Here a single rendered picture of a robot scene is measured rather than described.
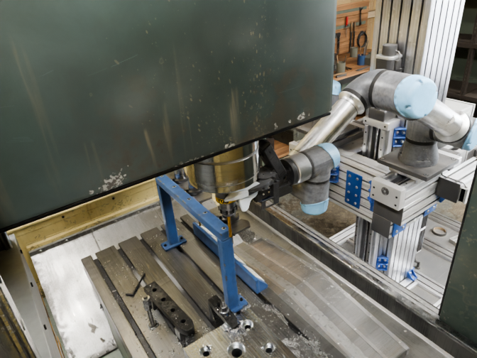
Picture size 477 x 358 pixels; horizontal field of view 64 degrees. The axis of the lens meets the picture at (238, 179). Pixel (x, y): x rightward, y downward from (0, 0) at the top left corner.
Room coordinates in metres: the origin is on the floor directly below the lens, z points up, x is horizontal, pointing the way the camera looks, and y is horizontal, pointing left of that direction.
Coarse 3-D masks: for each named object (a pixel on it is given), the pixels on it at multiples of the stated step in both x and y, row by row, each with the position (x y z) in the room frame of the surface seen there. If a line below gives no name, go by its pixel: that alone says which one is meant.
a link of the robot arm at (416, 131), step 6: (408, 126) 1.38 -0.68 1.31; (414, 126) 1.35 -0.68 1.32; (420, 126) 1.33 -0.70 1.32; (426, 126) 1.31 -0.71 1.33; (408, 132) 1.37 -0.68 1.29; (414, 132) 1.35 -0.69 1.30; (420, 132) 1.33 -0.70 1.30; (426, 132) 1.31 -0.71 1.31; (432, 132) 1.29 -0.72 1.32; (408, 138) 1.37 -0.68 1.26; (414, 138) 1.35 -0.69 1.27; (420, 138) 1.33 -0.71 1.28; (426, 138) 1.32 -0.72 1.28; (432, 138) 1.30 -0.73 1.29
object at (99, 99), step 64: (0, 0) 0.47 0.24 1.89; (64, 0) 0.50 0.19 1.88; (128, 0) 0.54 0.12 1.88; (192, 0) 0.59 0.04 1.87; (256, 0) 0.65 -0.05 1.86; (320, 0) 0.73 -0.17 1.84; (0, 64) 0.45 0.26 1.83; (64, 64) 0.49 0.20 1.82; (128, 64) 0.53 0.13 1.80; (192, 64) 0.59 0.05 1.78; (256, 64) 0.65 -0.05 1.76; (320, 64) 0.73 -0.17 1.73; (0, 128) 0.44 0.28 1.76; (64, 128) 0.48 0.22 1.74; (128, 128) 0.52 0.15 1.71; (192, 128) 0.58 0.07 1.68; (256, 128) 0.64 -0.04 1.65; (0, 192) 0.43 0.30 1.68; (64, 192) 0.46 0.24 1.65
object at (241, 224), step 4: (236, 220) 0.98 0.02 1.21; (240, 220) 0.98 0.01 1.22; (244, 220) 0.98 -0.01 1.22; (232, 224) 0.96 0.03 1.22; (236, 224) 0.96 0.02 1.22; (240, 224) 0.95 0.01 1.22; (244, 224) 0.95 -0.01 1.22; (248, 224) 0.95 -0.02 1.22; (232, 228) 0.94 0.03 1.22; (236, 228) 0.94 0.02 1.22; (240, 228) 0.94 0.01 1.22; (244, 228) 0.94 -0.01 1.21; (232, 232) 0.92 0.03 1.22; (236, 232) 0.92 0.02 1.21
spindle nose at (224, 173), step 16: (256, 144) 0.72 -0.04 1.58; (208, 160) 0.67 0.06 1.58; (224, 160) 0.67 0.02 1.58; (240, 160) 0.68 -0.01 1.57; (256, 160) 0.71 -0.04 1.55; (192, 176) 0.70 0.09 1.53; (208, 176) 0.67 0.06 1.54; (224, 176) 0.67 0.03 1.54; (240, 176) 0.68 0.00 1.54; (256, 176) 0.71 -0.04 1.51; (224, 192) 0.67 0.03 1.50
